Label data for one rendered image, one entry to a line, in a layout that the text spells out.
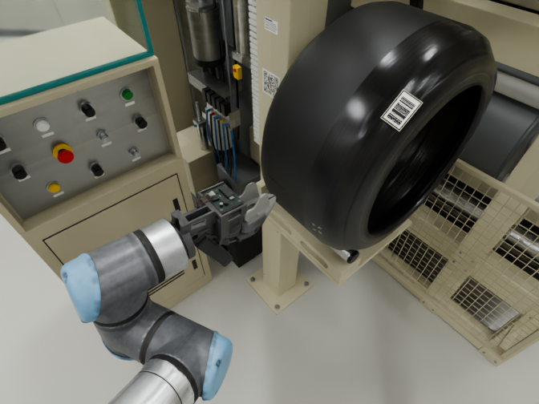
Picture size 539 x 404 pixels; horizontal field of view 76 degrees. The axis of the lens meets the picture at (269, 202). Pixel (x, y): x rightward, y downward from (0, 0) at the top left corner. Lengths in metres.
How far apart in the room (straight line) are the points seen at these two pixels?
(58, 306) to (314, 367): 1.35
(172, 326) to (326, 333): 1.35
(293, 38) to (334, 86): 0.28
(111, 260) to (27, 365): 1.62
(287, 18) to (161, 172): 0.69
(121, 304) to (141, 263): 0.07
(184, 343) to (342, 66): 0.54
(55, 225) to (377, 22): 1.06
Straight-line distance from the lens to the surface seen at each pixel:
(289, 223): 1.10
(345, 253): 1.00
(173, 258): 0.55
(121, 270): 0.53
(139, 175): 1.27
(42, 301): 2.26
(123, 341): 0.62
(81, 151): 1.20
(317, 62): 0.73
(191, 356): 0.55
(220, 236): 0.59
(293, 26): 0.92
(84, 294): 0.53
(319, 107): 0.68
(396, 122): 0.64
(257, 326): 1.86
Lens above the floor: 1.73
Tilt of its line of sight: 48 degrees down
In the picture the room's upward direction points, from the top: straight up
